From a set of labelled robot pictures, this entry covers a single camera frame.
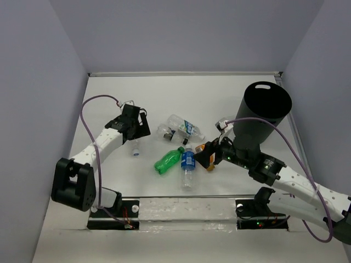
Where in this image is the clear bottle blue label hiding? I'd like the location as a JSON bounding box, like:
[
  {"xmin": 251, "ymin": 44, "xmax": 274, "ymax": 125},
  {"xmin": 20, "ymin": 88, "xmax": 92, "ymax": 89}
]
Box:
[{"xmin": 180, "ymin": 144, "xmax": 196, "ymax": 191}]

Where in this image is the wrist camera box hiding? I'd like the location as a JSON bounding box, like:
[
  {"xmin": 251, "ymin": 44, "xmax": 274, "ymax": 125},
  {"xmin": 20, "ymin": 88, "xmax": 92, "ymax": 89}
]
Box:
[
  {"xmin": 215, "ymin": 118, "xmax": 233, "ymax": 134},
  {"xmin": 125, "ymin": 100, "xmax": 135, "ymax": 105}
]

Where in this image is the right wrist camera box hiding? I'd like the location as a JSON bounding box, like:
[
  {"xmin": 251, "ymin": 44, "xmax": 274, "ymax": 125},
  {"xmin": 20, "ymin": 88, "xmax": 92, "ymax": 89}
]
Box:
[{"xmin": 215, "ymin": 118, "xmax": 233, "ymax": 134}]

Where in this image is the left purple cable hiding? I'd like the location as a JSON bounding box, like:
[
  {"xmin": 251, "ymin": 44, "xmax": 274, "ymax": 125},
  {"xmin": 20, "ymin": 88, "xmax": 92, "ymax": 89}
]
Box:
[{"xmin": 80, "ymin": 94, "xmax": 129, "ymax": 230}]

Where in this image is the small clear bottle white cap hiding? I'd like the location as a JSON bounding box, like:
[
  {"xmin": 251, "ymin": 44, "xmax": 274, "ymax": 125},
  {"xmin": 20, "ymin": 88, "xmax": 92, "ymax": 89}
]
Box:
[{"xmin": 130, "ymin": 139, "xmax": 140, "ymax": 157}]

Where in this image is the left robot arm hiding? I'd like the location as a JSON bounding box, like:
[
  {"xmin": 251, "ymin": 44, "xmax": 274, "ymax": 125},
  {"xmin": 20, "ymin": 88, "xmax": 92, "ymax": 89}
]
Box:
[{"xmin": 51, "ymin": 104, "xmax": 151, "ymax": 216}]

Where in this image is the clear bottle black cap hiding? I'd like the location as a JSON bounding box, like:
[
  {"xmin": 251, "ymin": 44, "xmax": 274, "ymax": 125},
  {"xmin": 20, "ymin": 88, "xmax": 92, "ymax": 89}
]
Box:
[{"xmin": 157, "ymin": 123, "xmax": 189, "ymax": 145}]

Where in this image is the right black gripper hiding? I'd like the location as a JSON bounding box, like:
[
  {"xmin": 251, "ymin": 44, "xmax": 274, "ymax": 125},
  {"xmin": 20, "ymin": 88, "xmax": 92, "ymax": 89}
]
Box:
[{"xmin": 191, "ymin": 131, "xmax": 251, "ymax": 170}]

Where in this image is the orange juice bottle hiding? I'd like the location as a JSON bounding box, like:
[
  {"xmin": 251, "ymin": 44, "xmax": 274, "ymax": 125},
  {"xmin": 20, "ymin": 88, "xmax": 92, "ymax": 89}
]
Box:
[{"xmin": 195, "ymin": 144, "xmax": 215, "ymax": 171}]

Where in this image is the aluminium right rail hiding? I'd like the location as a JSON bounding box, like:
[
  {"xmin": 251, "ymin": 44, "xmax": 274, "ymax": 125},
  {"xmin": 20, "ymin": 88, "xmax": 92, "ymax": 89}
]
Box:
[{"xmin": 274, "ymin": 72, "xmax": 314, "ymax": 179}]

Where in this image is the aluminium rail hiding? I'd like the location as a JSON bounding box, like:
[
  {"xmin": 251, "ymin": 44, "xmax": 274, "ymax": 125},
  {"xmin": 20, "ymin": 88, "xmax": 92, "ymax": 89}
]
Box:
[
  {"xmin": 88, "ymin": 71, "xmax": 282, "ymax": 77},
  {"xmin": 274, "ymin": 72, "xmax": 314, "ymax": 179}
]

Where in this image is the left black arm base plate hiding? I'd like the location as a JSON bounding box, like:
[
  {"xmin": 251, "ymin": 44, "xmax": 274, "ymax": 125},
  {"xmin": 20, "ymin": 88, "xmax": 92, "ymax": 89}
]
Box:
[{"xmin": 87, "ymin": 198, "xmax": 140, "ymax": 231}]

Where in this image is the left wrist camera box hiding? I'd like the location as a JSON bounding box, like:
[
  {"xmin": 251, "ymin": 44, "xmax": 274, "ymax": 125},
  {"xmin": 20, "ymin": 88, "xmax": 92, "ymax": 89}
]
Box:
[{"xmin": 125, "ymin": 100, "xmax": 135, "ymax": 105}]

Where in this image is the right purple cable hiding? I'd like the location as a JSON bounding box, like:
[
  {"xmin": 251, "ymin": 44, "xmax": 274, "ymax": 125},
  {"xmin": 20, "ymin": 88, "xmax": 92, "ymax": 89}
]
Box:
[{"xmin": 224, "ymin": 117, "xmax": 334, "ymax": 243}]

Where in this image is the purple cable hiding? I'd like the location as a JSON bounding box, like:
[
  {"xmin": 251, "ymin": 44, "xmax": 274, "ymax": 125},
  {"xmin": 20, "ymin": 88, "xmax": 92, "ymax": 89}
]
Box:
[
  {"xmin": 80, "ymin": 94, "xmax": 129, "ymax": 230},
  {"xmin": 224, "ymin": 117, "xmax": 334, "ymax": 243}
]

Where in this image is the black round bin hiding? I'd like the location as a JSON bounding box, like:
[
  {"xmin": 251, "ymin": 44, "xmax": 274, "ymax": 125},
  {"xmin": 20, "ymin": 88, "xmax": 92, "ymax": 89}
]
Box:
[{"xmin": 234, "ymin": 81, "xmax": 292, "ymax": 146}]

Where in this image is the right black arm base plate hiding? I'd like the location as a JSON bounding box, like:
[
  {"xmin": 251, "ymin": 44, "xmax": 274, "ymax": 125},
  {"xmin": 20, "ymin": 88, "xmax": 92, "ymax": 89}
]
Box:
[{"xmin": 235, "ymin": 199, "xmax": 288, "ymax": 230}]

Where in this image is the clear bottle green-blue label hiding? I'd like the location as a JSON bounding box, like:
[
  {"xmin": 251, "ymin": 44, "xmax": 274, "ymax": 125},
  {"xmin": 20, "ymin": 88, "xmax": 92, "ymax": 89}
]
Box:
[{"xmin": 167, "ymin": 115, "xmax": 205, "ymax": 142}]

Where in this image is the green plastic bottle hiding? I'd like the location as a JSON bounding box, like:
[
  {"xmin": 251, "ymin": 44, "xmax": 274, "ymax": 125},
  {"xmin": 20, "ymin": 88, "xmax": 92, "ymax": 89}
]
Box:
[{"xmin": 154, "ymin": 146, "xmax": 185, "ymax": 175}]

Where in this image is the aluminium back rail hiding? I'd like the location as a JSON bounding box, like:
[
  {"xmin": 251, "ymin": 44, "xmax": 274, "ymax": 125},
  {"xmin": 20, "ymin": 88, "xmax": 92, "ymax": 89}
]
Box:
[{"xmin": 88, "ymin": 71, "xmax": 282, "ymax": 77}]

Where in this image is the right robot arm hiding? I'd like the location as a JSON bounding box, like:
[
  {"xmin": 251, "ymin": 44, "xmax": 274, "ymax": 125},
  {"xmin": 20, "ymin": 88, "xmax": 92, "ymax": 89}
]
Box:
[{"xmin": 194, "ymin": 137, "xmax": 350, "ymax": 244}]

